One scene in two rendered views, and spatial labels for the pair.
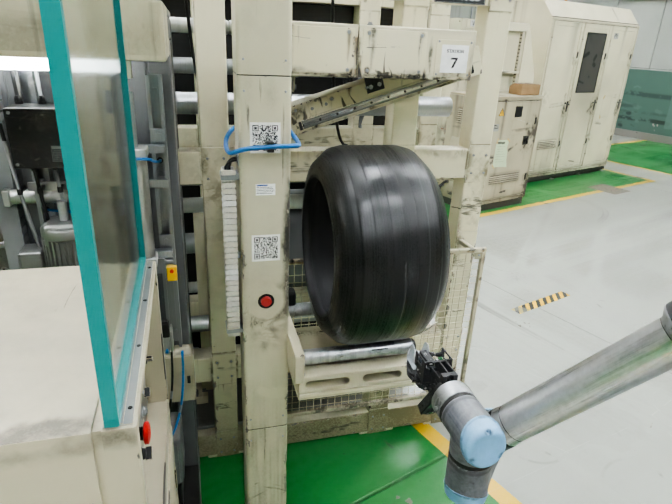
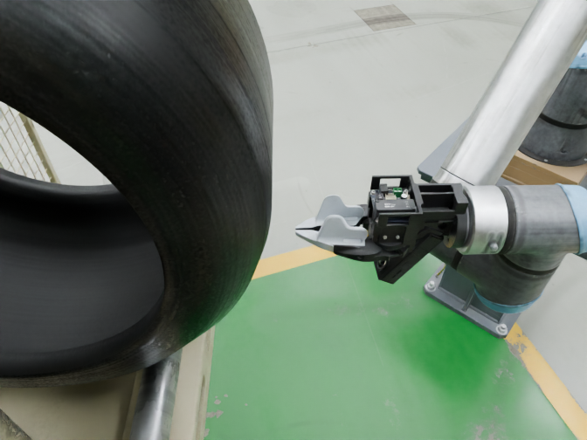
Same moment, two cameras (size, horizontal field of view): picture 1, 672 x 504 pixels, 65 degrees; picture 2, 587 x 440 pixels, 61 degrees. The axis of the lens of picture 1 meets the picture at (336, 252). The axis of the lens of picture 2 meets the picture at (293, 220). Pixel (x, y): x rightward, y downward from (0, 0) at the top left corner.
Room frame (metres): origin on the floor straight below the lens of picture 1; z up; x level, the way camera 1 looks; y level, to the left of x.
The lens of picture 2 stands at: (1.05, 0.22, 1.49)
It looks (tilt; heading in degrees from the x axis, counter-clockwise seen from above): 46 degrees down; 285
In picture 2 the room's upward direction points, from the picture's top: straight up
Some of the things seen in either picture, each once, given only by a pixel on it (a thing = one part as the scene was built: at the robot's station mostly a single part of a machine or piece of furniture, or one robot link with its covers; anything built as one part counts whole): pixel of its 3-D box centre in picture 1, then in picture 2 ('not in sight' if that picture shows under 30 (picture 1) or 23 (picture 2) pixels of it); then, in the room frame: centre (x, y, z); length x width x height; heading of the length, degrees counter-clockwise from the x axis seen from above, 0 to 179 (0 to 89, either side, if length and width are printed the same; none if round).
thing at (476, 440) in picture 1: (472, 430); (539, 220); (0.85, -0.30, 1.02); 0.12 x 0.09 x 0.10; 16
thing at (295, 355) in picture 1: (287, 332); not in sight; (1.39, 0.14, 0.90); 0.40 x 0.03 x 0.10; 16
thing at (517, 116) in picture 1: (489, 150); not in sight; (6.04, -1.70, 0.62); 0.91 x 0.58 x 1.25; 125
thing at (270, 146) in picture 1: (261, 138); not in sight; (1.35, 0.20, 1.50); 0.19 x 0.19 x 0.06; 16
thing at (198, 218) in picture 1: (205, 299); not in sight; (2.12, 0.58, 0.61); 0.33 x 0.06 x 0.86; 16
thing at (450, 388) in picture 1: (452, 402); (474, 222); (0.94, -0.27, 1.02); 0.10 x 0.05 x 0.09; 106
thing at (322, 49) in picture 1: (369, 51); not in sight; (1.76, -0.07, 1.71); 0.61 x 0.25 x 0.15; 106
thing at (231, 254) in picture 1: (232, 255); not in sight; (1.30, 0.28, 1.19); 0.05 x 0.04 x 0.48; 16
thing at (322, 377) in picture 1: (355, 370); (176, 356); (1.31, -0.07, 0.84); 0.36 x 0.09 x 0.06; 106
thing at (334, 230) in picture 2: (412, 354); (331, 230); (1.11, -0.20, 1.02); 0.09 x 0.03 x 0.06; 16
